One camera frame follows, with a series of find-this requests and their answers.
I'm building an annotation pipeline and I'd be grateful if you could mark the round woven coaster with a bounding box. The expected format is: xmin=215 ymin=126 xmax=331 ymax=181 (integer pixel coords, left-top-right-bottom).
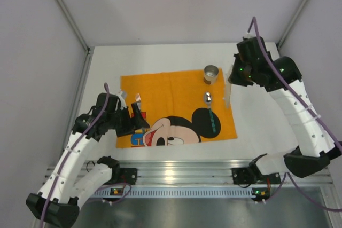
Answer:
xmin=224 ymin=65 xmax=233 ymax=109

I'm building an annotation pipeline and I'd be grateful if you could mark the fork with teal handle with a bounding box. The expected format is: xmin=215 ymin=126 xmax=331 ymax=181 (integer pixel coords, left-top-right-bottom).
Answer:
xmin=135 ymin=93 xmax=147 ymax=133

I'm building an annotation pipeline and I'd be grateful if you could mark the metal cup with cork band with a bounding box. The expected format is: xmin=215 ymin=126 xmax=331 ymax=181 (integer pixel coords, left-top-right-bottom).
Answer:
xmin=203 ymin=65 xmax=219 ymax=85

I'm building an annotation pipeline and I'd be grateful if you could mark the spoon with teal handle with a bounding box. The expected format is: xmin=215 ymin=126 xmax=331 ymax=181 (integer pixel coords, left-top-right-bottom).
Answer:
xmin=204 ymin=92 xmax=216 ymax=133

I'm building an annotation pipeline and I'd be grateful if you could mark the orange Mickey Mouse placemat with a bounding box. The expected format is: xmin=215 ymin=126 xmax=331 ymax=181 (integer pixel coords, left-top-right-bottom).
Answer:
xmin=116 ymin=70 xmax=238 ymax=148

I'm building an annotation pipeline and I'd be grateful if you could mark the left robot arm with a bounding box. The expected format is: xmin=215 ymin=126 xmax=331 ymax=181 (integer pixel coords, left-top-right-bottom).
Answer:
xmin=26 ymin=91 xmax=149 ymax=227

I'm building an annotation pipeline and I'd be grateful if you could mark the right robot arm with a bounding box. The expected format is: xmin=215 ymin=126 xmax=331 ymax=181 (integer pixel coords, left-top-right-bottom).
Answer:
xmin=228 ymin=36 xmax=341 ymax=182

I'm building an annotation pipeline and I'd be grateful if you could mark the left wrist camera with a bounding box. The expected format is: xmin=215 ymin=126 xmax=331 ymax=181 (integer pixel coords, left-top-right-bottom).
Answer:
xmin=117 ymin=91 xmax=127 ymax=109

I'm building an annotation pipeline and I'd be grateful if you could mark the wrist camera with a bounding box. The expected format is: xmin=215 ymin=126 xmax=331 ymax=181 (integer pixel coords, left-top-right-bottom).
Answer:
xmin=117 ymin=91 xmax=127 ymax=109
xmin=243 ymin=32 xmax=255 ymax=40

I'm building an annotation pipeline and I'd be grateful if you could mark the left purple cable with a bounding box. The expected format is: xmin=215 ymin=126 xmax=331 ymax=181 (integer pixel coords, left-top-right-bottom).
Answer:
xmin=40 ymin=82 xmax=133 ymax=228

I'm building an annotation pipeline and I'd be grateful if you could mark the purple cable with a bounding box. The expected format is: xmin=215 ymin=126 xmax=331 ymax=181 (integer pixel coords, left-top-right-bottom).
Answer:
xmin=40 ymin=82 xmax=133 ymax=228
xmin=247 ymin=16 xmax=342 ymax=211

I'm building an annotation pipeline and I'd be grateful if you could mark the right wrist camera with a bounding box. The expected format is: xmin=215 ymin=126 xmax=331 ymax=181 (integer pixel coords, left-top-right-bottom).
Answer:
xmin=243 ymin=32 xmax=255 ymax=40

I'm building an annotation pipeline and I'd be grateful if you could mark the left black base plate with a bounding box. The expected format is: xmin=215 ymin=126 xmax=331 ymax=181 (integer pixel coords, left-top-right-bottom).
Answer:
xmin=104 ymin=168 xmax=138 ymax=185

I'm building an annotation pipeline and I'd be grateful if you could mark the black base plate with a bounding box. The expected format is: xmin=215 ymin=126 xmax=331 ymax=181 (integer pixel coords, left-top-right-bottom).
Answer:
xmin=104 ymin=168 xmax=138 ymax=185
xmin=231 ymin=167 xmax=281 ymax=185

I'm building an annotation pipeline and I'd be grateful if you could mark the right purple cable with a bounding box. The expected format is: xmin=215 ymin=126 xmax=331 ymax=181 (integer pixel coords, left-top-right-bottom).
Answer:
xmin=247 ymin=16 xmax=342 ymax=211

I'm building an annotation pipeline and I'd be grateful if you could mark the aluminium rail frame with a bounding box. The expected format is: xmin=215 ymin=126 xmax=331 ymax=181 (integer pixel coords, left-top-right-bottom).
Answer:
xmin=42 ymin=147 xmax=333 ymax=186

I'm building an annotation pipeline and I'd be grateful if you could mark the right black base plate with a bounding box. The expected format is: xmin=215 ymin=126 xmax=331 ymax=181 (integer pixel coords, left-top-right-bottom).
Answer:
xmin=231 ymin=167 xmax=281 ymax=185

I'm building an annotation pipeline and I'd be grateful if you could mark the perforated cable duct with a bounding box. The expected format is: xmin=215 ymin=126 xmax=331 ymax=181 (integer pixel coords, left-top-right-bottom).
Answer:
xmin=90 ymin=186 xmax=270 ymax=199

